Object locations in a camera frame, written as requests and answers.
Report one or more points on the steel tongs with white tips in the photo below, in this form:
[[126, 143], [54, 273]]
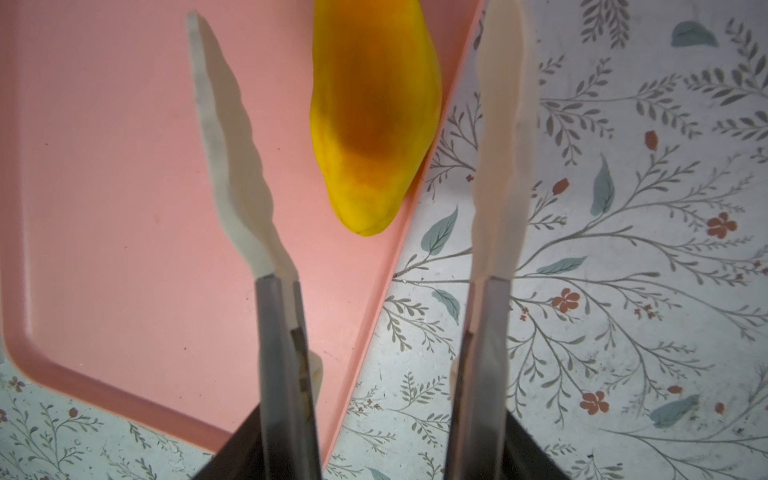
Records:
[[506, 68]]

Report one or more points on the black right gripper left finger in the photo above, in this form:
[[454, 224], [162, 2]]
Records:
[[242, 457]]

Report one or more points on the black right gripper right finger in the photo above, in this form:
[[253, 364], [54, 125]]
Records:
[[523, 458]]

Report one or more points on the pink plastic tray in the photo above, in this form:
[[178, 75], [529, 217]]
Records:
[[119, 286]]

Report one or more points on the yellow orange bun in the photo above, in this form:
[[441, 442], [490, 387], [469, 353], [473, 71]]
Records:
[[375, 106]]

